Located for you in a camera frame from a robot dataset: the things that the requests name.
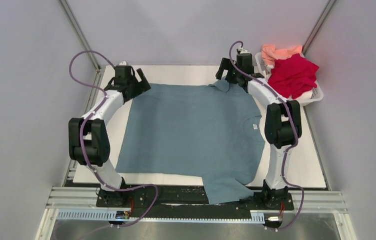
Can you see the aluminium front rail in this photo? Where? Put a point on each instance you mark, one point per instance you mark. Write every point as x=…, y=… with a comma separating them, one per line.
x=315, y=201

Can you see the aluminium frame post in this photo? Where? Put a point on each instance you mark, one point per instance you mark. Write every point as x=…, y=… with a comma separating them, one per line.
x=318, y=25
x=67, y=10

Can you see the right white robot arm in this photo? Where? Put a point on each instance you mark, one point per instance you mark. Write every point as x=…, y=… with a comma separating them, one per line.
x=282, y=129

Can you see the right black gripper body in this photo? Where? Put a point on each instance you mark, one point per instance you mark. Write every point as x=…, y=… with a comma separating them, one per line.
x=233, y=74

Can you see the white slotted cable duct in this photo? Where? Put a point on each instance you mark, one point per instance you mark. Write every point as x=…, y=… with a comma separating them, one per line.
x=122, y=216

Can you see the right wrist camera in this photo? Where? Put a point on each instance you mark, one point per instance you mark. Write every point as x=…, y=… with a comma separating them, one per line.
x=242, y=51

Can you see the white plastic laundry basket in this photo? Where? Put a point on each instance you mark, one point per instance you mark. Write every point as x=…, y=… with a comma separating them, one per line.
x=259, y=67

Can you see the right aluminium frame post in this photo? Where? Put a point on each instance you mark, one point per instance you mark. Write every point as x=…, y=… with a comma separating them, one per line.
x=318, y=25

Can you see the teal blue t-shirt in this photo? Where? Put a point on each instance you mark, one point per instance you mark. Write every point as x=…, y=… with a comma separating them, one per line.
x=208, y=131

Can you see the left aluminium frame post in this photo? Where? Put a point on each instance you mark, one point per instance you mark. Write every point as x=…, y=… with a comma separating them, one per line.
x=67, y=10

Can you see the red t-shirt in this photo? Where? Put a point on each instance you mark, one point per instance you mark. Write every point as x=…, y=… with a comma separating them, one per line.
x=293, y=76

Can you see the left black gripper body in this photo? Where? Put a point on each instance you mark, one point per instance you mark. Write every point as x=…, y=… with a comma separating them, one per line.
x=133, y=83

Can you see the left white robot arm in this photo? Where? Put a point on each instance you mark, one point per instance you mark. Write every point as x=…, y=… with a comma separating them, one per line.
x=89, y=143

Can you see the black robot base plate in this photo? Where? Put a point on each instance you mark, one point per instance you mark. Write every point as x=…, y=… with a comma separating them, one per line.
x=191, y=202

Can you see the peach orange t-shirt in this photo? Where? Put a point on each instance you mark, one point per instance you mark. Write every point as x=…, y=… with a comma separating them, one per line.
x=270, y=53

